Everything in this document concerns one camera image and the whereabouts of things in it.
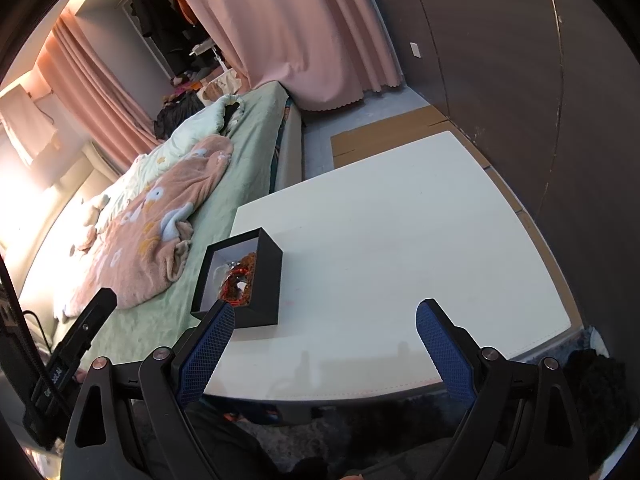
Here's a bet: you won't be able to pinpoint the light green quilt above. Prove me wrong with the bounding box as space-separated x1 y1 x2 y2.
95 92 247 231

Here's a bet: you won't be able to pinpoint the black cable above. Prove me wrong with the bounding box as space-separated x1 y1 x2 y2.
0 255 53 401

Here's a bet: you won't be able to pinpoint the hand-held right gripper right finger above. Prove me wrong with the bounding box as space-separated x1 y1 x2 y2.
416 299 608 480

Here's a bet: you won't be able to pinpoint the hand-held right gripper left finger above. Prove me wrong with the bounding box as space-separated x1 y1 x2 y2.
60 299 236 480

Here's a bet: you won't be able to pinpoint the black fuzzy cloth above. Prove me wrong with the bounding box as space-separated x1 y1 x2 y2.
564 347 629 467

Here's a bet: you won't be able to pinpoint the person's leg in dark pants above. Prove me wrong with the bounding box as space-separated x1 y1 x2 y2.
187 400 332 480

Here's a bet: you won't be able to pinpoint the wide pink curtain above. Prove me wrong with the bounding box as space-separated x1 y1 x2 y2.
160 0 404 112

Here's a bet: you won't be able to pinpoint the bed with green sheet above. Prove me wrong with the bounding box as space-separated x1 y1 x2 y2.
15 81 307 363

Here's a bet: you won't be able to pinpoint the white tote bag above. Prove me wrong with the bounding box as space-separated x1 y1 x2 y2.
200 72 242 107

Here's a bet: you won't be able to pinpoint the narrow pink curtain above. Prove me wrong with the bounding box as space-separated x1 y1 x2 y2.
35 12 159 172

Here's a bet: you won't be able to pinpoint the hanging light cloth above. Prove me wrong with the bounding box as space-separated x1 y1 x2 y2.
0 85 59 167

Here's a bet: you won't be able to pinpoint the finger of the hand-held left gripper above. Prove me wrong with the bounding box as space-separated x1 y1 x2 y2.
70 287 119 358

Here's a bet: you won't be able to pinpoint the beige plush toy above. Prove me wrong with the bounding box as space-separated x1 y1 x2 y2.
74 192 112 257

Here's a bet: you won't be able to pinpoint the hanging dark clothes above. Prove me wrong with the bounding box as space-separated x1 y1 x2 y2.
131 0 212 76

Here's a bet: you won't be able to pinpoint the black jewelry box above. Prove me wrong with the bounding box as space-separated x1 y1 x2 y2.
191 227 285 330

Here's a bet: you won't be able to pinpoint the pink patterned blanket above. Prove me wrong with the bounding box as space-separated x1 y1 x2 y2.
62 135 235 319

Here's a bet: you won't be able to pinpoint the pile of dark clothes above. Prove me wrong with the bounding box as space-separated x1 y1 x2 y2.
154 92 207 139

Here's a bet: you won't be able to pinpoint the flat cardboard sheet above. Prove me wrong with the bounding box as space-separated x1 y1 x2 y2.
331 104 501 169

